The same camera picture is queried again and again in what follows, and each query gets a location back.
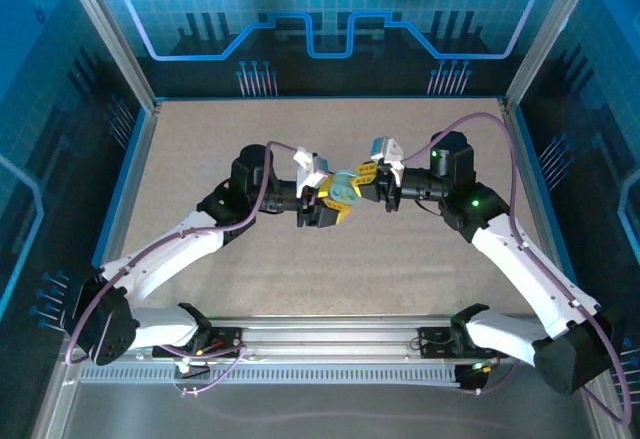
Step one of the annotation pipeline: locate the light blue earbud charging case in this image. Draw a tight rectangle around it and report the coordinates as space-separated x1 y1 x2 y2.
329 170 360 206

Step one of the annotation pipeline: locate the blue table edge trim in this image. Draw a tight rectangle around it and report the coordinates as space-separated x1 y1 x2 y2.
89 106 151 273
513 105 591 323

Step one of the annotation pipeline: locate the grey metal deck plate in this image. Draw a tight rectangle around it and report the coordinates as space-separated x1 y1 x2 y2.
32 348 634 439

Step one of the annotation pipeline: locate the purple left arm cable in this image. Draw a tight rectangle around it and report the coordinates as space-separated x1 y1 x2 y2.
64 139 301 398

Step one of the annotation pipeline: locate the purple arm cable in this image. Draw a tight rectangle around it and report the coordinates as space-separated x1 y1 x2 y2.
399 111 634 428
64 139 301 398

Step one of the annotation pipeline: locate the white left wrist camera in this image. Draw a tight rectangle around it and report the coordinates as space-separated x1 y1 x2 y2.
293 146 331 198

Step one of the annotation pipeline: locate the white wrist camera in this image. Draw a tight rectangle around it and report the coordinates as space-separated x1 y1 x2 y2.
293 146 331 198
368 136 406 185

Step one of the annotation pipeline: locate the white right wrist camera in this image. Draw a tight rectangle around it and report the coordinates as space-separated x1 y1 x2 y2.
368 136 406 185

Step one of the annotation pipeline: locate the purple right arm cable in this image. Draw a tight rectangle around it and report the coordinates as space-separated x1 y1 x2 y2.
399 111 634 428

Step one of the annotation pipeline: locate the aluminium table side rail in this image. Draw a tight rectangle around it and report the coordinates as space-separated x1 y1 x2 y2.
501 100 574 305
99 100 162 273

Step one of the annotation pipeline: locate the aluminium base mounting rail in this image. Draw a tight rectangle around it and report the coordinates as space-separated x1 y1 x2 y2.
207 314 501 360

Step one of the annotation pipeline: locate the blue printed side wall panel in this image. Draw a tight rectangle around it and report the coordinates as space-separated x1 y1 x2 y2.
517 0 640 430
0 0 154 425

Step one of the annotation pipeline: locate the aluminium frame post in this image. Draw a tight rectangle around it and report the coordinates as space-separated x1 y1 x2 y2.
502 0 604 110
55 0 161 113

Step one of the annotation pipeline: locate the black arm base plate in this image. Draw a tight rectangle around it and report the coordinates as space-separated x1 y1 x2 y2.
151 326 247 360
417 326 471 360

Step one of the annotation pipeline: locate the grey slotted cable duct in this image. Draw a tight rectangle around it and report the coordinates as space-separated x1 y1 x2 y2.
79 364 464 386

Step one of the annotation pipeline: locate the black controller bracket with LEDs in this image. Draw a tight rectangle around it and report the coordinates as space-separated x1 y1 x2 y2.
455 361 496 394

